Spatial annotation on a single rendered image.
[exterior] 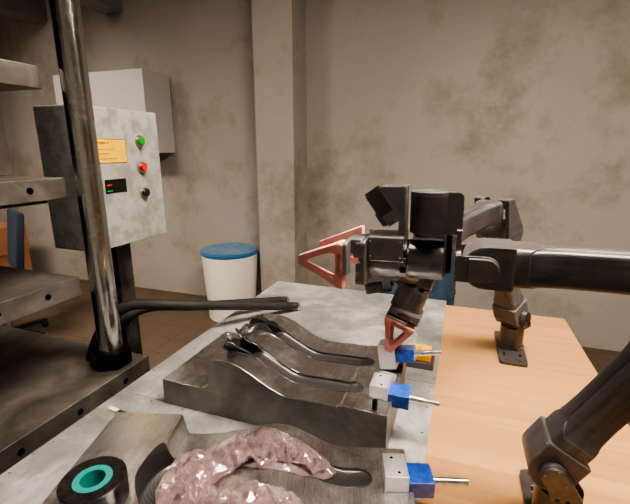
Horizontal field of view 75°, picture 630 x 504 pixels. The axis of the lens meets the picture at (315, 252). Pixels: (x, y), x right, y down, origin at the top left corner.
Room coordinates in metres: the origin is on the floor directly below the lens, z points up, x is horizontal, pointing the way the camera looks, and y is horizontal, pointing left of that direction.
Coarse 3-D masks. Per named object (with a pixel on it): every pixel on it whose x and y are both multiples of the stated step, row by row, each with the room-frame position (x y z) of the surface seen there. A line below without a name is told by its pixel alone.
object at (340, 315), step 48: (288, 288) 1.59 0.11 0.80; (336, 288) 1.59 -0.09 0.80; (336, 336) 1.14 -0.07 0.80; (384, 336) 1.14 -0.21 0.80; (432, 336) 1.14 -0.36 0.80; (144, 384) 0.88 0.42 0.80; (432, 384) 0.88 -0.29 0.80; (96, 432) 0.71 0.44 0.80; (192, 432) 0.71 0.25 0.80; (0, 480) 0.59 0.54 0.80; (48, 480) 0.59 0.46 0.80
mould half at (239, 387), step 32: (288, 320) 0.97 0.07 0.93; (224, 352) 0.79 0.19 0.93; (288, 352) 0.85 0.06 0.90; (352, 352) 0.88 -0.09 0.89; (192, 384) 0.79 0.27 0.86; (224, 384) 0.75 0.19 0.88; (256, 384) 0.73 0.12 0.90; (288, 384) 0.75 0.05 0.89; (224, 416) 0.76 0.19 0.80; (256, 416) 0.73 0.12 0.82; (288, 416) 0.70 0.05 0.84; (320, 416) 0.68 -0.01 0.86; (352, 416) 0.66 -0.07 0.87; (384, 416) 0.64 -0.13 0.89
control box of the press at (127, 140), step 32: (64, 128) 1.14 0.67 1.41; (96, 128) 1.17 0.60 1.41; (128, 128) 1.28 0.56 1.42; (64, 160) 1.14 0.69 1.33; (128, 160) 1.27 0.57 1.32; (128, 192) 1.25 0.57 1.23; (160, 192) 1.39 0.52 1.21; (64, 224) 1.15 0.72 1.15; (128, 224) 1.24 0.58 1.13; (160, 224) 1.37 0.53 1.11; (128, 256) 1.29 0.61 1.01; (128, 288) 1.28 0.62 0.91
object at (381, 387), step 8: (376, 376) 0.72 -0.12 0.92; (384, 376) 0.72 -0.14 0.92; (376, 384) 0.70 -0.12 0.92; (384, 384) 0.70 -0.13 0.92; (392, 384) 0.72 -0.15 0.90; (400, 384) 0.72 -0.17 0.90; (376, 392) 0.69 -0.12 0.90; (384, 392) 0.68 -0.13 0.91; (392, 392) 0.69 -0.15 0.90; (400, 392) 0.69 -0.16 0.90; (408, 392) 0.69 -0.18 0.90; (384, 400) 0.68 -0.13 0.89; (392, 400) 0.68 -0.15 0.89; (400, 400) 0.68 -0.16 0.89; (408, 400) 0.67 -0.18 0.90; (416, 400) 0.68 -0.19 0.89; (424, 400) 0.68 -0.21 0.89; (432, 400) 0.68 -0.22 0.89; (400, 408) 0.68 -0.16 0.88; (408, 408) 0.67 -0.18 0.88
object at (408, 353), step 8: (384, 344) 0.81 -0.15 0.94; (392, 344) 0.80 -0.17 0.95; (384, 352) 0.80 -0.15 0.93; (392, 352) 0.80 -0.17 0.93; (400, 352) 0.79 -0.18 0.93; (408, 352) 0.79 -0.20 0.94; (416, 352) 0.80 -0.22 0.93; (424, 352) 0.79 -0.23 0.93; (432, 352) 0.79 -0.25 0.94; (440, 352) 0.78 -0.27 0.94; (384, 360) 0.80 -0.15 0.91; (392, 360) 0.79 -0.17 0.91; (400, 360) 0.79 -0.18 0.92; (408, 360) 0.79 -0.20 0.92; (384, 368) 0.79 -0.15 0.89; (392, 368) 0.79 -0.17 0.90
